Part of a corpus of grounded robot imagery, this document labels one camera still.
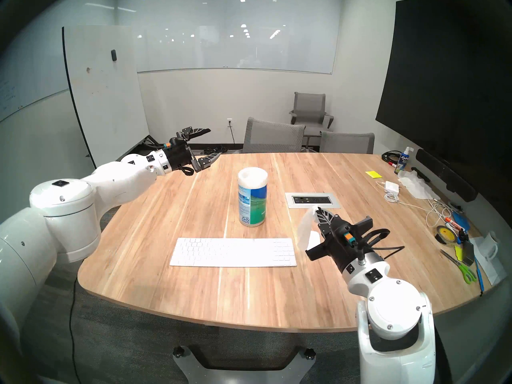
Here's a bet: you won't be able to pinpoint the crumpled white tissue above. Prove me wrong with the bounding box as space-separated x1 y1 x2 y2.
397 170 440 200

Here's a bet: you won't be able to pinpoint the white keyboard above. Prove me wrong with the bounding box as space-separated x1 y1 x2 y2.
170 238 297 268

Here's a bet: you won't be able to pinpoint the black table leg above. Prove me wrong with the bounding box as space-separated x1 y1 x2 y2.
434 327 452 382

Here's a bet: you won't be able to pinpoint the large glass wall board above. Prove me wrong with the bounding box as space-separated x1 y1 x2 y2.
116 0 340 75

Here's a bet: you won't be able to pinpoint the mobile whiteboard on stand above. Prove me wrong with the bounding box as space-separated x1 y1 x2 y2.
62 26 166 170

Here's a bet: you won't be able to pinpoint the white mug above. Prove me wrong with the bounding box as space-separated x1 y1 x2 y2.
478 231 500 260

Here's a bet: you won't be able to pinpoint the white paper sheet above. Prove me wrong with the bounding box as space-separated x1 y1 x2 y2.
468 237 508 286

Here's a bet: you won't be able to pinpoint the black video sound bar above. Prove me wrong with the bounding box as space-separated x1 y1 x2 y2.
415 148 478 202

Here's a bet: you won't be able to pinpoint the blue packet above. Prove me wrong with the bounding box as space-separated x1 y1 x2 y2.
448 212 469 231

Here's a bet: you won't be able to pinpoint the grey table power outlet box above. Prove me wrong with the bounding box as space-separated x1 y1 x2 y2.
285 192 341 209

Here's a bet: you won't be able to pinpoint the white disinfecting wipe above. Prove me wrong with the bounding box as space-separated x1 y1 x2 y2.
297 206 321 252

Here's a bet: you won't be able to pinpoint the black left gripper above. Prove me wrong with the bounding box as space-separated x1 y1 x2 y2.
165 127 222 173

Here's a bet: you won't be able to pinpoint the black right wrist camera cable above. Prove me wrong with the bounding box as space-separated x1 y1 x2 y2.
357 228 405 260

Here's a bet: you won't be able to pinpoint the disinfecting wipes canister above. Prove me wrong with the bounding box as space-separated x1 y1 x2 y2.
238 167 268 228

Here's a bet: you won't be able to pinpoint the whiteboard cleaner spray bottle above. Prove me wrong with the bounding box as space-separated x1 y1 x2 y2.
394 146 414 175

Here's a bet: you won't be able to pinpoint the large black wall screen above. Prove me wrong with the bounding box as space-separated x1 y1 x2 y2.
375 0 512 204

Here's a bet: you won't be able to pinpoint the grey mesh office chair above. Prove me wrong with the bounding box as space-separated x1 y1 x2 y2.
319 131 375 154
242 117 306 154

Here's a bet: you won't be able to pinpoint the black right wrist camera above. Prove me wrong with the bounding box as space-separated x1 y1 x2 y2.
339 225 357 248

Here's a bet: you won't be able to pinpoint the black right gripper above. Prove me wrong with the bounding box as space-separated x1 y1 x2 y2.
306 206 374 273

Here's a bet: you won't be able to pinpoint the green handled scissors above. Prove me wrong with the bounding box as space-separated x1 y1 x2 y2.
439 248 476 284

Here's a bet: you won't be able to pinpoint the side wall whiteboard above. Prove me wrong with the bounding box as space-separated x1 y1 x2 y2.
0 27 69 123

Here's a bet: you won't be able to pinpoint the grey office chair with armrests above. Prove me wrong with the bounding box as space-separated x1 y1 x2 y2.
289 92 334 152

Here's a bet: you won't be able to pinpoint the blue pen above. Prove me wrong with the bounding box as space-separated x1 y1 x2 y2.
473 257 484 294

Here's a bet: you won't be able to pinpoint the black yellow tape roll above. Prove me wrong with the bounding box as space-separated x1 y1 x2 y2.
435 224 460 246

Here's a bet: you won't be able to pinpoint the white charging cable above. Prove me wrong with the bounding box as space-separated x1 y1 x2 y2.
376 181 454 228

